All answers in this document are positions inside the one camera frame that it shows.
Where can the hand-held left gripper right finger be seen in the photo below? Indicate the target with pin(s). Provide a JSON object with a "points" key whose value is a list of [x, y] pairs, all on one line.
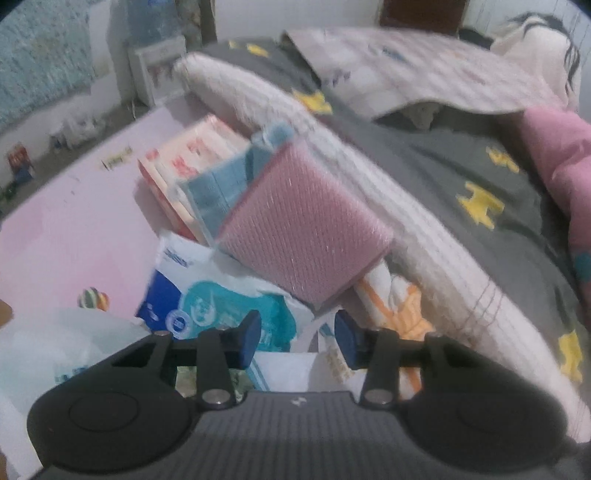
{"points": [[347, 344]]}

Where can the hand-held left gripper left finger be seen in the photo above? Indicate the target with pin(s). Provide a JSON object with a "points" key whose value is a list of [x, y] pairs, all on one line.
{"points": [[249, 339]]}

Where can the blue and white wipes packet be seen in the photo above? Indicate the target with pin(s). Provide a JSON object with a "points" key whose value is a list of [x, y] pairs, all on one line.
{"points": [[207, 300]]}

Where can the orange striped cloth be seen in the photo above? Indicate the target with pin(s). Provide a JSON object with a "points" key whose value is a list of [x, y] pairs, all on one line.
{"points": [[406, 314]]}

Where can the pink waffle cloth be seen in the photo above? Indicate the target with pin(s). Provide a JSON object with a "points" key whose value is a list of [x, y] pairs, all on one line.
{"points": [[300, 230]]}

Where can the light blue microfibre cloth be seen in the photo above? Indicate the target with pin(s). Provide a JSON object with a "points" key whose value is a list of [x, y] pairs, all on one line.
{"points": [[221, 184]]}

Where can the cardboard box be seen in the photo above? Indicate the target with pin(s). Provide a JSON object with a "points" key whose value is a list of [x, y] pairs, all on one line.
{"points": [[4, 314]]}

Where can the white tissue packet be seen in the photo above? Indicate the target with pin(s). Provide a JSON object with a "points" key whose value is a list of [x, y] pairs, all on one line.
{"points": [[295, 369]]}

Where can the green patterned cloth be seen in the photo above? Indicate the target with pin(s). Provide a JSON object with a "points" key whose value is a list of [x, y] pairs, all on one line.
{"points": [[187, 381]]}

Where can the grey blanket with yellow prints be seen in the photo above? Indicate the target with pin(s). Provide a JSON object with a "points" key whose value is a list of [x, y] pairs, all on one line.
{"points": [[415, 157]]}

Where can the white plastic bag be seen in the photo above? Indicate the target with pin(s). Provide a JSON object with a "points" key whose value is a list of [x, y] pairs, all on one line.
{"points": [[46, 350]]}

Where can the rolled cream blanket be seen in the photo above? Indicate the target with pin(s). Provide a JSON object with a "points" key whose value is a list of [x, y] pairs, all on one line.
{"points": [[286, 106]]}

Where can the clear plastic bag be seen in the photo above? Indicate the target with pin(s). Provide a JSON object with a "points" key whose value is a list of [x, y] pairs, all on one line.
{"points": [[78, 131]]}

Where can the pink garment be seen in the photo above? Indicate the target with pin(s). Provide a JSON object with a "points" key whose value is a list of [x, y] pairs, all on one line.
{"points": [[563, 161]]}

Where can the checked quilt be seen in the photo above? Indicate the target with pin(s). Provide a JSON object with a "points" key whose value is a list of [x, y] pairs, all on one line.
{"points": [[415, 69]]}

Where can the small red box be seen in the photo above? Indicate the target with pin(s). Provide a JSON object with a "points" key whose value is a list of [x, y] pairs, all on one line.
{"points": [[19, 162]]}

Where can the dark brown wooden panel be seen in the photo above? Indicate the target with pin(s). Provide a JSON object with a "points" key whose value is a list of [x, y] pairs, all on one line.
{"points": [[420, 14]]}

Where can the white plush with black stripes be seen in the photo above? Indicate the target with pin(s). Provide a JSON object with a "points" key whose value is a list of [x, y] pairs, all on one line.
{"points": [[540, 46]]}

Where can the floral wall cloth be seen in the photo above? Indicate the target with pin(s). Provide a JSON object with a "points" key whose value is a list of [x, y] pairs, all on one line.
{"points": [[41, 69]]}

